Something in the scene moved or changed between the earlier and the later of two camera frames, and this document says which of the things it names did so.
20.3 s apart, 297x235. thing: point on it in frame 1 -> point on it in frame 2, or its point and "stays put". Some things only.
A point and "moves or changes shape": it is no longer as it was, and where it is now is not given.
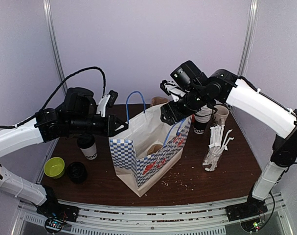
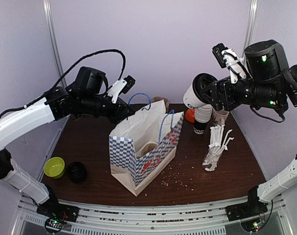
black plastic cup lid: x=85 y=141 moves or changes shape
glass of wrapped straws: x=218 y=142 stays put
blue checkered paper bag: x=144 y=148 moves or changes shape
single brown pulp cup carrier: x=153 y=148 -> x=147 y=148
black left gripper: x=109 y=130 -> x=117 y=114
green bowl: x=54 y=167 stays put
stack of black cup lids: x=77 y=172 stays put
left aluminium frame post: x=50 y=24 stays put
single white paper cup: x=87 y=143 moves or changes shape
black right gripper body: x=172 y=111 -> x=221 y=92
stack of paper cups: x=202 y=116 stays put
